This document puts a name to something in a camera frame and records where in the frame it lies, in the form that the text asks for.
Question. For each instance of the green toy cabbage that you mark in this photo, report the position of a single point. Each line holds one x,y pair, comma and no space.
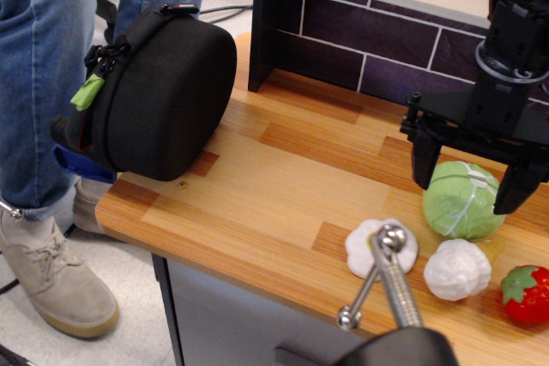
459,201

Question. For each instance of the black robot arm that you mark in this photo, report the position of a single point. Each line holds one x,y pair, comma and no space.
517,40

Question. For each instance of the green tape zipper pull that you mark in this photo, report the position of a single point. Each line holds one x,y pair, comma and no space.
87,93

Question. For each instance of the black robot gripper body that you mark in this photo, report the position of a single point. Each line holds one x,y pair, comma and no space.
490,119

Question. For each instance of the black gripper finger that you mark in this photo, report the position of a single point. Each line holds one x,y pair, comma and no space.
425,155
518,184

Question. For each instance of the red toy strawberry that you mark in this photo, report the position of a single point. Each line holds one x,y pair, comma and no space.
524,294

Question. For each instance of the blue clamp under bag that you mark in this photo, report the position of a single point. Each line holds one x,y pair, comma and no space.
82,166

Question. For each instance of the white toy fried egg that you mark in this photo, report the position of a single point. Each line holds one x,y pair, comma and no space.
360,260

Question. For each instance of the beige suede shoe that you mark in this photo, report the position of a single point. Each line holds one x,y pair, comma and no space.
61,287

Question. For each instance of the black wooden shelf unit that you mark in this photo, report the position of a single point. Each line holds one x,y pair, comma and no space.
385,48

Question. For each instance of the grey table cabinet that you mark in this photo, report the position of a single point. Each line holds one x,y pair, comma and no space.
213,322

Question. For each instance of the metal clamp screw handle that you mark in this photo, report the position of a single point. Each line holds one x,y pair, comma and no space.
385,245

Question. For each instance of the black zipper bag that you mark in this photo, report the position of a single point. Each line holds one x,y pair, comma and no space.
168,80

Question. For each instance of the person's blue jeans legs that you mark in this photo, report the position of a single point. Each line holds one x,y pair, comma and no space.
43,45

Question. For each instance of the white toy garlic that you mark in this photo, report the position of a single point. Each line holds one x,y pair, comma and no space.
457,270

